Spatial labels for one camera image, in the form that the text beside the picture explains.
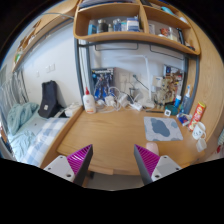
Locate blue plaid duvet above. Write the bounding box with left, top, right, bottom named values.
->
left=23, top=116, right=71, bottom=168

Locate grey blue-printed mouse pad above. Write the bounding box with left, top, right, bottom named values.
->
left=143, top=116, right=184, bottom=142

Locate white red-capped squeeze bottle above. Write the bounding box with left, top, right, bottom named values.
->
left=82, top=87, right=97, bottom=115

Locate small blue white-capped container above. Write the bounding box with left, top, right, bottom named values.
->
left=174, top=94, right=183, bottom=109

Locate white desk lamp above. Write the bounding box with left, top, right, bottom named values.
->
left=106, top=54, right=157, bottom=110

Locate black backpack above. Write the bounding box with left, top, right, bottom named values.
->
left=37, top=80, right=63, bottom=119

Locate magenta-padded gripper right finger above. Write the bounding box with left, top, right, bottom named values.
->
left=133, top=143, right=183, bottom=186

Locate blue spray bottle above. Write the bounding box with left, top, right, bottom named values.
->
left=181, top=84, right=194, bottom=115

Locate white cable bundle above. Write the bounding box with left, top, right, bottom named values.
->
left=96, top=86, right=134, bottom=114

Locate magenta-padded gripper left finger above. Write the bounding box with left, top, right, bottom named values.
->
left=43, top=143, right=94, bottom=187

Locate small clear plastic cup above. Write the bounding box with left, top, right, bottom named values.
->
left=195, top=137, right=208, bottom=153

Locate light blue bed blanket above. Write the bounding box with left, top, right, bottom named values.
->
left=6, top=101, right=40, bottom=161

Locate wooden shelf unit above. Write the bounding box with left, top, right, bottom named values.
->
left=73, top=0, right=202, bottom=56

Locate white power strip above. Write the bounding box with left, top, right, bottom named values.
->
left=129, top=102, right=144, bottom=112

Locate blue tissue pack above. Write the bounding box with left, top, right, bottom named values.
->
left=176, top=113, right=193, bottom=127

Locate white charger block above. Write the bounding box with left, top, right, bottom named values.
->
left=104, top=94, right=116, bottom=108
left=116, top=93, right=129, bottom=108

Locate red chip can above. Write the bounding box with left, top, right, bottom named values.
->
left=188, top=101, right=207, bottom=132

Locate blue model kit box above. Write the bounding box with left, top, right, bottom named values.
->
left=91, top=67, right=115, bottom=101

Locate wooden robot figure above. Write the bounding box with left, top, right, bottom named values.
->
left=154, top=75, right=184, bottom=105

